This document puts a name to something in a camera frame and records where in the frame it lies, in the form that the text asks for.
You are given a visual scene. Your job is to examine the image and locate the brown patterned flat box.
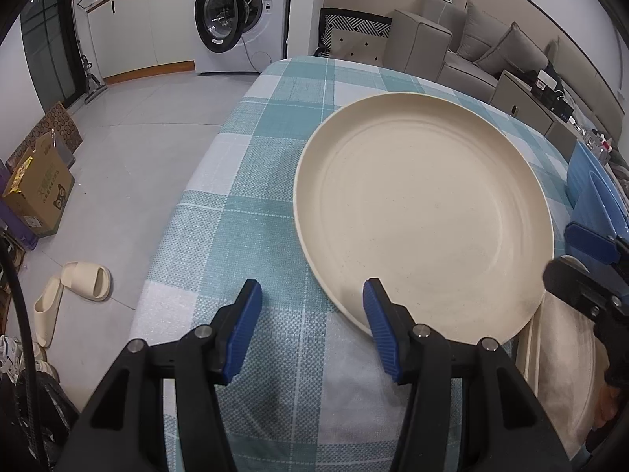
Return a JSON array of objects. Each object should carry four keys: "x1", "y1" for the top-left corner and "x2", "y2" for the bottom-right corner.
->
[{"x1": 4, "y1": 102, "x2": 82, "y2": 171}]

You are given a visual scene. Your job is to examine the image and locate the white washing machine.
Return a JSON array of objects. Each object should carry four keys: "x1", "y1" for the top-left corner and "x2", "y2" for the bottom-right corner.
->
[{"x1": 192, "y1": 0, "x2": 289, "y2": 75}]

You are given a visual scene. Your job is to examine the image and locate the person's right hand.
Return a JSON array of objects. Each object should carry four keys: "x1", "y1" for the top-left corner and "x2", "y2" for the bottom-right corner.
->
[{"x1": 594, "y1": 383, "x2": 620, "y2": 428}]

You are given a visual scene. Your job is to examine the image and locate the blue bowl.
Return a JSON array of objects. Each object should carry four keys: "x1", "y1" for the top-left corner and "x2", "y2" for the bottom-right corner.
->
[{"x1": 566, "y1": 142, "x2": 628, "y2": 242}]

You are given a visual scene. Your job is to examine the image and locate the beige side cabinet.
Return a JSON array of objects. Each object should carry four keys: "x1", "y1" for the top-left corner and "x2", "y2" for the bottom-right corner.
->
[{"x1": 490, "y1": 70, "x2": 578, "y2": 150}]

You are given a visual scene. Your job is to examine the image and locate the black patterned chair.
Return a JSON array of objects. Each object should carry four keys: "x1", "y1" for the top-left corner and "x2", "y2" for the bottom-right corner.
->
[{"x1": 313, "y1": 7, "x2": 392, "y2": 66}]

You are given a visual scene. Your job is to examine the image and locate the teal plaid tablecloth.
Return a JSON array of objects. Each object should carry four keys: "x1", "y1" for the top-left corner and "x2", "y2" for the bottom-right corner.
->
[{"x1": 131, "y1": 57, "x2": 572, "y2": 471}]

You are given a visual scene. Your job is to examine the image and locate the white kitchen cabinet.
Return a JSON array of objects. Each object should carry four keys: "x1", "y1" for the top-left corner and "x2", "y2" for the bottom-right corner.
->
[{"x1": 85, "y1": 0, "x2": 194, "y2": 82}]

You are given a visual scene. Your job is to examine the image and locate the cream slipper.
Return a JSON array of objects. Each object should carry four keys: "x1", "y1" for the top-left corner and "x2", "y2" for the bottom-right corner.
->
[
  {"x1": 33, "y1": 276, "x2": 64, "y2": 348},
  {"x1": 61, "y1": 261, "x2": 112, "y2": 302}
]

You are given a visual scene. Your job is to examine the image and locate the dark glass door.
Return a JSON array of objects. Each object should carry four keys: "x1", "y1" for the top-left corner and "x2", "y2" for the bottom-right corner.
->
[{"x1": 20, "y1": 0, "x2": 86, "y2": 111}]

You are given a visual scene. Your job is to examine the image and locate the grey sofa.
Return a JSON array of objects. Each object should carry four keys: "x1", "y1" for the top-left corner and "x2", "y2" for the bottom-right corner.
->
[{"x1": 383, "y1": 0, "x2": 623, "y2": 134}]

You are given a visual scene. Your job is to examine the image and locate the cardboard box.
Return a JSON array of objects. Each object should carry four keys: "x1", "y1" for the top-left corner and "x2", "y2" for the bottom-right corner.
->
[{"x1": 2, "y1": 133, "x2": 75, "y2": 238}]

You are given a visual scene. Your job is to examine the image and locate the black desk organizer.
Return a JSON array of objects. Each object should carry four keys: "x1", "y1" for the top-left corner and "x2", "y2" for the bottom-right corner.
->
[{"x1": 531, "y1": 69, "x2": 574, "y2": 122}]

